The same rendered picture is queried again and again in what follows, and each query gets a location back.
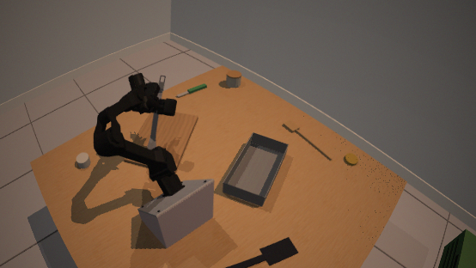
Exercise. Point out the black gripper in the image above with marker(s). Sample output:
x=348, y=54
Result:
x=162, y=106

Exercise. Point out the grey cylinder with orange top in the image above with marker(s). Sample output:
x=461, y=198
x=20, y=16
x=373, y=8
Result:
x=233, y=79

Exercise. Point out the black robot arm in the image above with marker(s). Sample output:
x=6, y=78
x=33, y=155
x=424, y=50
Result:
x=111, y=142

